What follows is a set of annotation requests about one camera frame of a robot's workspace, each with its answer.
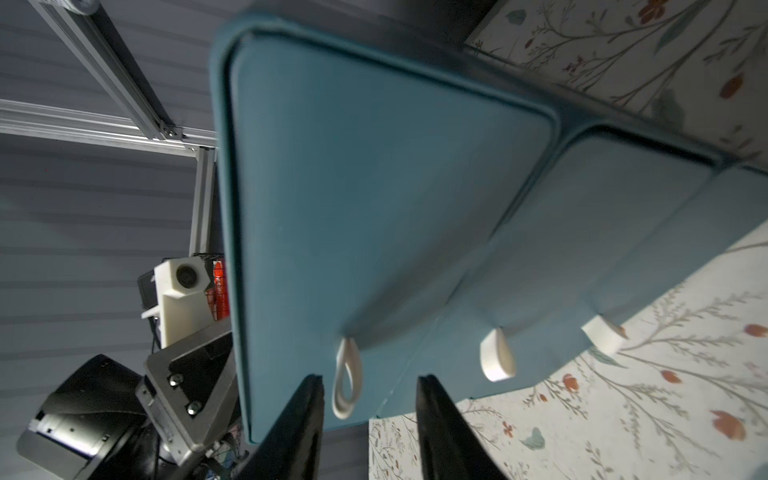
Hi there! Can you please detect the teal drawer cabinet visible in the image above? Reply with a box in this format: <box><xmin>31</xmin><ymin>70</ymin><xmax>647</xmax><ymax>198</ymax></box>
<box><xmin>210</xmin><ymin>11</ymin><xmax>767</xmax><ymax>442</ymax></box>

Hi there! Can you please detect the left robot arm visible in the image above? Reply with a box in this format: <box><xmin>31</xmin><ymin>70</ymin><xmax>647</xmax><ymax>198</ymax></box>
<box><xmin>16</xmin><ymin>319</ymin><xmax>245</xmax><ymax>479</ymax></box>

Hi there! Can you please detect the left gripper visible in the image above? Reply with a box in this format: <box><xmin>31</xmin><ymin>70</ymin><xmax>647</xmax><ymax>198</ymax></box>
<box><xmin>136</xmin><ymin>318</ymin><xmax>240</xmax><ymax>467</ymax></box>

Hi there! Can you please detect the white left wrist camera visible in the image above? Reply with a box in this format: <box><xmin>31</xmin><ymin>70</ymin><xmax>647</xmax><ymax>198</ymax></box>
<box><xmin>137</xmin><ymin>256</ymin><xmax>215</xmax><ymax>349</ymax></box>

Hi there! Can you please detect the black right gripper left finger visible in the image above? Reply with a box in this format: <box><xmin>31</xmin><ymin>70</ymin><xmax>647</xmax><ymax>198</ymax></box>
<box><xmin>235</xmin><ymin>375</ymin><xmax>325</xmax><ymax>480</ymax></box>

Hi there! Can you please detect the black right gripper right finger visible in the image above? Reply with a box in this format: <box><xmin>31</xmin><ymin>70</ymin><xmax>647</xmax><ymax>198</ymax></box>
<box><xmin>416</xmin><ymin>375</ymin><xmax>506</xmax><ymax>479</ymax></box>

